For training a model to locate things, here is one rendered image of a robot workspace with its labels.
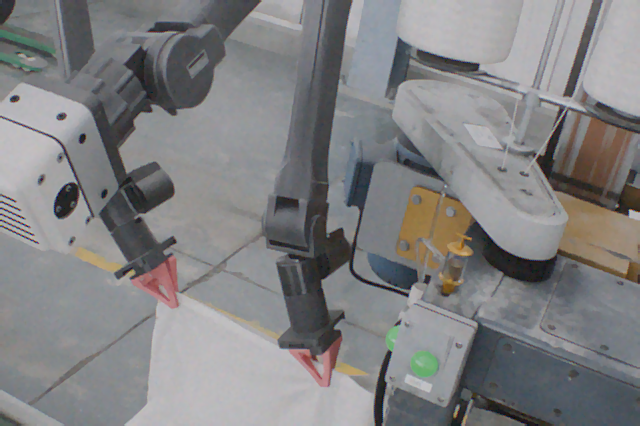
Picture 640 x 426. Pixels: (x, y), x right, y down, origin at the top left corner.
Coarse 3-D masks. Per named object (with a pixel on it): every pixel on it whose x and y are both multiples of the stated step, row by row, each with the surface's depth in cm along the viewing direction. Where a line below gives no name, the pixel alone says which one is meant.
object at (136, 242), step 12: (120, 228) 126; (132, 228) 127; (144, 228) 128; (120, 240) 127; (132, 240) 127; (144, 240) 127; (156, 240) 129; (168, 240) 131; (132, 252) 127; (144, 252) 127; (132, 264) 125; (120, 276) 127
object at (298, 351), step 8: (296, 344) 118; (296, 352) 119; (304, 352) 119; (328, 352) 116; (304, 360) 120; (328, 360) 117; (312, 368) 120; (328, 368) 119; (312, 376) 121; (320, 376) 121; (328, 376) 120; (320, 384) 121; (328, 384) 120
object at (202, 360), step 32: (160, 288) 131; (160, 320) 133; (192, 320) 130; (224, 320) 126; (160, 352) 136; (192, 352) 132; (224, 352) 129; (256, 352) 125; (288, 352) 122; (160, 384) 138; (192, 384) 135; (224, 384) 131; (256, 384) 127; (288, 384) 124; (352, 384) 118; (160, 416) 137; (192, 416) 136; (224, 416) 133; (256, 416) 129; (288, 416) 126; (320, 416) 124; (352, 416) 120
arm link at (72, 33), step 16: (48, 0) 128; (64, 0) 126; (80, 0) 127; (64, 16) 125; (80, 16) 127; (64, 32) 125; (80, 32) 127; (64, 48) 125; (80, 48) 126; (64, 64) 126; (80, 64) 126
